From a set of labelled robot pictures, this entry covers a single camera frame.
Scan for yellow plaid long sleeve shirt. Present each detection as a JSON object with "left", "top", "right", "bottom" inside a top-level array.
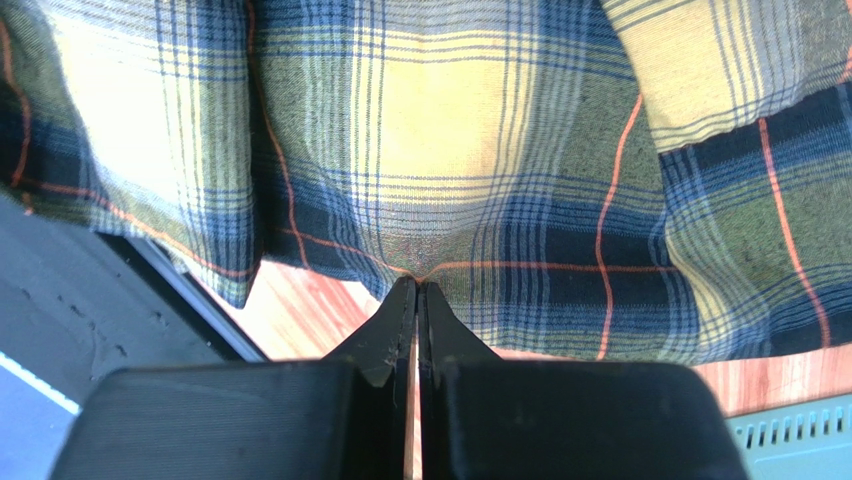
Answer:
[{"left": 1, "top": 1, "right": 851, "bottom": 365}]

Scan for aluminium frame rail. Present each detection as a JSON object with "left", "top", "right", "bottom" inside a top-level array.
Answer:
[{"left": 727, "top": 394, "right": 851, "bottom": 480}]

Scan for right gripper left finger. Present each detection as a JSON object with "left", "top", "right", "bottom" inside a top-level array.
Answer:
[{"left": 51, "top": 277, "right": 417, "bottom": 479}]

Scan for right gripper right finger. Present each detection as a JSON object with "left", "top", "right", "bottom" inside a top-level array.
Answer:
[{"left": 418, "top": 283, "right": 746, "bottom": 479}]

